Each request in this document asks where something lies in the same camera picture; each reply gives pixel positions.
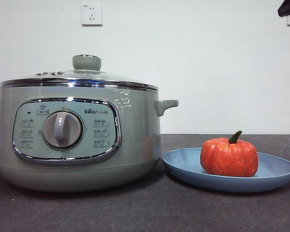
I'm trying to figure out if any orange pumpkin with green stem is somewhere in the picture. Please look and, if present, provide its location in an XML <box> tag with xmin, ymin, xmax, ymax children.
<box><xmin>200</xmin><ymin>130</ymin><xmax>259</xmax><ymax>178</ymax></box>

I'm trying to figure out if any glass lid with green knob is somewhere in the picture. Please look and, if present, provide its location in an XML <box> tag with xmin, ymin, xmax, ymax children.
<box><xmin>0</xmin><ymin>55</ymin><xmax>158</xmax><ymax>92</ymax></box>

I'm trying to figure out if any pale green electric steamer pot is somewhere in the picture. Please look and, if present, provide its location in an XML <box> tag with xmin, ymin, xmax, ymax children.
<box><xmin>0</xmin><ymin>87</ymin><xmax>179</xmax><ymax>193</ymax></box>

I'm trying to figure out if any blue round plate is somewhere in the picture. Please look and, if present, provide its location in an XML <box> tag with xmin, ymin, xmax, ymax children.
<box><xmin>162</xmin><ymin>147</ymin><xmax>290</xmax><ymax>193</ymax></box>

